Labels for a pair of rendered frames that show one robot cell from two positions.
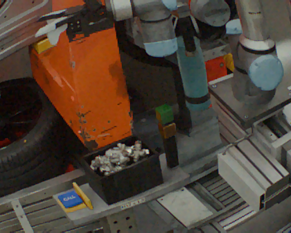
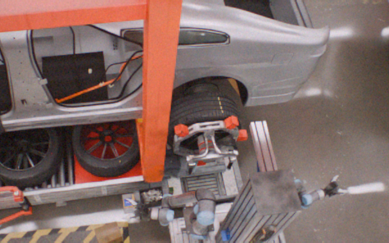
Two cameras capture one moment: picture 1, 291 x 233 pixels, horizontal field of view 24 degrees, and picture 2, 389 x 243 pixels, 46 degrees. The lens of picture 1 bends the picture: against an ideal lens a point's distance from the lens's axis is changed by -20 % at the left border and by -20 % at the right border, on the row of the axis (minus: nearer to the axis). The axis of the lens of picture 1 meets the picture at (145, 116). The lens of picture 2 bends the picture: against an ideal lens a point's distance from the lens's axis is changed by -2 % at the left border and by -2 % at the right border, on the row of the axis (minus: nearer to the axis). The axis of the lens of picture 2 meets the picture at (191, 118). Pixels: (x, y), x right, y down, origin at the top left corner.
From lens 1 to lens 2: 252 cm
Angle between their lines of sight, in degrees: 28
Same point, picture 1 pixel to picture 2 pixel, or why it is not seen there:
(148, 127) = (171, 166)
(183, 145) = (184, 165)
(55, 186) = (126, 182)
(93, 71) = (152, 170)
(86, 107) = (146, 176)
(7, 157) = (108, 167)
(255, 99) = not seen: hidden behind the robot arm
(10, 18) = (123, 108)
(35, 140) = (125, 162)
